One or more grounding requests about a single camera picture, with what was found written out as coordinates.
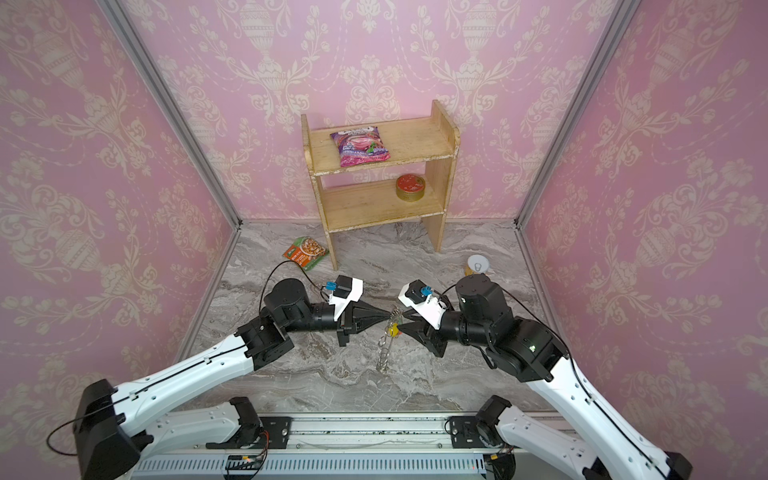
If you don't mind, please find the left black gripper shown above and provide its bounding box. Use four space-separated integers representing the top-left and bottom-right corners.
284 296 390 347

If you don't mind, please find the metal ring plate with keyrings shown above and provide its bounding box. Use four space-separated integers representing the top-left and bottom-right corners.
376 307 403 373

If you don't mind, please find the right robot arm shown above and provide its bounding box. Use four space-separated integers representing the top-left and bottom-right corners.
398 274 693 479

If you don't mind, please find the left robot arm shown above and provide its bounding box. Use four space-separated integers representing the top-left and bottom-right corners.
67 275 390 479

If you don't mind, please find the green orange soup packet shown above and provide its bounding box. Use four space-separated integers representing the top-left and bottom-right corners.
283 236 329 271

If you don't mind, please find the small yellow pull-tab can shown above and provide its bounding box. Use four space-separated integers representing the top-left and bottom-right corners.
464 254 490 276

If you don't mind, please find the round red-lid tin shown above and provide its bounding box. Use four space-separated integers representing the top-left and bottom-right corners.
395 173 426 202

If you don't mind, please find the purple snack bag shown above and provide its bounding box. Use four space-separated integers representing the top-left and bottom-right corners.
330 126 391 168

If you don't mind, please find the wooden two-tier shelf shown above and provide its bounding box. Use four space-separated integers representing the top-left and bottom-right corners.
300 99 462 271

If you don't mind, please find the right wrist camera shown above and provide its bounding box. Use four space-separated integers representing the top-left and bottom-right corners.
398 280 448 330

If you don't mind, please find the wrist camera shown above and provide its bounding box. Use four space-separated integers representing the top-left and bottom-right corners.
326 275 364 321
398 280 448 330

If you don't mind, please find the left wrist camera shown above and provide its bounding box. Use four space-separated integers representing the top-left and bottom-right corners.
326 275 364 321

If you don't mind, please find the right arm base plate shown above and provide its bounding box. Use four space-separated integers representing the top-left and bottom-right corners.
444 416 515 450

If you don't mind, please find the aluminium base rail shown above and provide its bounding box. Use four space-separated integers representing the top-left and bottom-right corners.
113 411 625 480

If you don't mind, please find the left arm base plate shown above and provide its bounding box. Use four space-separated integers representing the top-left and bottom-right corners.
205 416 293 451

